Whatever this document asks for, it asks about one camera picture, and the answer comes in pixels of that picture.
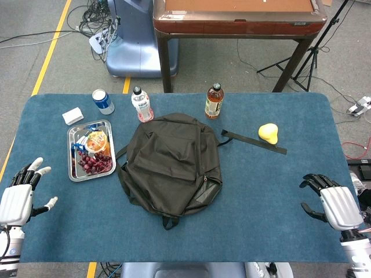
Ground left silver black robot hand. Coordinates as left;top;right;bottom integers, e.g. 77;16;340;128
0;157;59;227

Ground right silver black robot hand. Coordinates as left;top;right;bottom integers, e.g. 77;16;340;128
299;173;365;232

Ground black fabric backpack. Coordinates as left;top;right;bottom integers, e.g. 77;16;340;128
115;112;288;231

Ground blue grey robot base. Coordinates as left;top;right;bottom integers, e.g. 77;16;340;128
106;0;180;78

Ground black floor device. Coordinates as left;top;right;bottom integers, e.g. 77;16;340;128
347;158;371;182

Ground metal serving tray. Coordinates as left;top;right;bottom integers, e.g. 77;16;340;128
67;119;117;182

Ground blue felt table mat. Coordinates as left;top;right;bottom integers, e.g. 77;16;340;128
0;92;371;264

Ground red grape bunch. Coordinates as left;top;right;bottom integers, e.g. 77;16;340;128
77;152;113;175

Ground orange fruit jelly cup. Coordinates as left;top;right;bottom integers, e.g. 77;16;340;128
83;130;111;157

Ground yellow pear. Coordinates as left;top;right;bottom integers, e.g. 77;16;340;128
258;123;279;145

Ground small white box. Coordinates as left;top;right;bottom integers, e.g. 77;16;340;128
61;107;85;126

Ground blue white soda can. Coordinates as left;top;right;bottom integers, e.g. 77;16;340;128
92;89;115;115

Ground black tripod stand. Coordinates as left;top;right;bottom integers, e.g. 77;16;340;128
256;0;350;93

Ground white pink drink bottle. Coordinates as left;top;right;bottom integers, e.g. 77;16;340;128
131;86;155;123

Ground amber tea bottle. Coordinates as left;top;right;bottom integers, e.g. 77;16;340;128
204;83;225;120

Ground grey blue robot torso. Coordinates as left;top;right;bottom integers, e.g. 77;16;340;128
120;262;293;278

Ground white power strip with plugs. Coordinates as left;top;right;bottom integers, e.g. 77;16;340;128
88;31;111;54

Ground brown mahjong table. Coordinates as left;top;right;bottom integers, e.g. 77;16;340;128
152;0;328;93

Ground red cable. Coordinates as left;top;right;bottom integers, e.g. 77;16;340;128
341;141;371;160

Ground tangled black floor cables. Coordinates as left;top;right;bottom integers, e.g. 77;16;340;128
67;0;119;63

